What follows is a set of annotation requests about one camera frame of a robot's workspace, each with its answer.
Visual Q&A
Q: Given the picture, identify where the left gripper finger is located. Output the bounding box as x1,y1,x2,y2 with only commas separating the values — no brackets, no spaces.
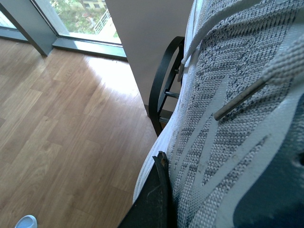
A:
118,152,177,228

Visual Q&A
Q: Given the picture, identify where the grey knit sneaker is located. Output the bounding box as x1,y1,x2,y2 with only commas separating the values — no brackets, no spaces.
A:
133,0,304,228

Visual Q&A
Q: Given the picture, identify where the light blue slipper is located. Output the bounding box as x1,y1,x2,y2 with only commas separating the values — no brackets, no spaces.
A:
15,215,38,228

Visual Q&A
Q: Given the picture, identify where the black metal shoe rack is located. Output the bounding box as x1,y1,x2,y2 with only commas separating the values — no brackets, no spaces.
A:
148,36,185,136

